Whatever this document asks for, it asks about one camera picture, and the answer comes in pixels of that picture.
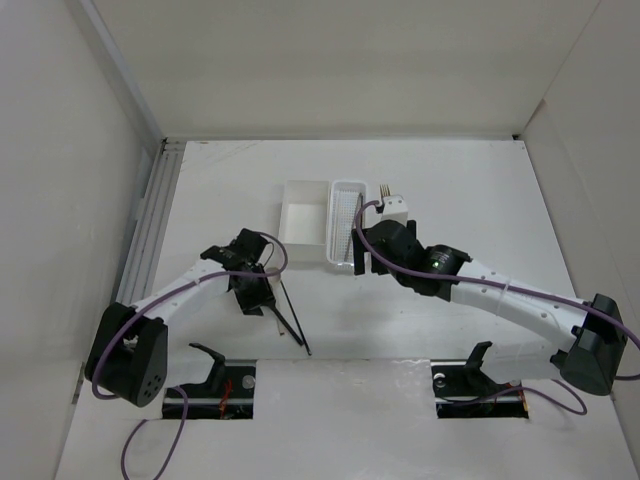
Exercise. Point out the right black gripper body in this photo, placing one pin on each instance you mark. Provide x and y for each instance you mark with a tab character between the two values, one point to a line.
359	264

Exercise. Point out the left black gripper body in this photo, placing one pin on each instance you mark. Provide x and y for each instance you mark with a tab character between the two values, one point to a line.
253	295

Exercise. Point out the gold fork black handle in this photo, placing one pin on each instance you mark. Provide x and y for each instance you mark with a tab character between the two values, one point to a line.
384	190

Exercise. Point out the black spoon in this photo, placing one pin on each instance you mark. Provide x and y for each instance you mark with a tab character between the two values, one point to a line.
286	324

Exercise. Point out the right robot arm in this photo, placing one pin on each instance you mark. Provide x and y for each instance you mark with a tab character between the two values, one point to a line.
580	342

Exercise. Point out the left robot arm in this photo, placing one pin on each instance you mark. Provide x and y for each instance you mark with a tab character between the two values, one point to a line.
131	357

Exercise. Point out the cream wooden spoon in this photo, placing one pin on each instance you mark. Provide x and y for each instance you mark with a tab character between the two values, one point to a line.
274	281

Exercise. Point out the dark thin chopstick left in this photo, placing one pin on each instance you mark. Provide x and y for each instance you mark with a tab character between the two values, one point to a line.
296	319

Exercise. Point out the white perforated basket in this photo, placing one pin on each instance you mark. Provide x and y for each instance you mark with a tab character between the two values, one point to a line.
342	199

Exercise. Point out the white square box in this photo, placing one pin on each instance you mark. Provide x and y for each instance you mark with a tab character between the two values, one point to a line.
303	220

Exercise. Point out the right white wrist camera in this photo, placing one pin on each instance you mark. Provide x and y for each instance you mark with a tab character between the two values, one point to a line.
393	207

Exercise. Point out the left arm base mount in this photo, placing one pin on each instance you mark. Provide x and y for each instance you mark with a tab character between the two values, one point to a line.
208	386

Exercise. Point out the aluminium rail frame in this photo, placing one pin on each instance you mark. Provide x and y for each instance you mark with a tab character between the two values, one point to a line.
147	221

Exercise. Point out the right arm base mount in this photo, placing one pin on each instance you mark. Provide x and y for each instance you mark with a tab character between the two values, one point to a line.
461	390

